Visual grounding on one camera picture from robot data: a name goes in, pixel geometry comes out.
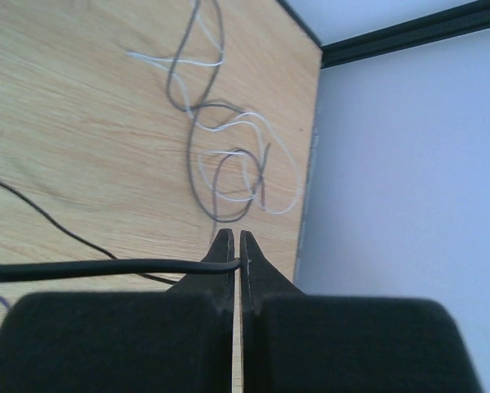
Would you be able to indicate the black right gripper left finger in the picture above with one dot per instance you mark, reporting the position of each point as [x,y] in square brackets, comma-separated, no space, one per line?
[178,340]

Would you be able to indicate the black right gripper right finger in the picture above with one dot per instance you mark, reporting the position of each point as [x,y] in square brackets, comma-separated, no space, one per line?
[294,342]

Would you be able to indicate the black frame post right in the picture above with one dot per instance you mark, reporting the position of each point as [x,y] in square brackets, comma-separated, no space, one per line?
[457,21]

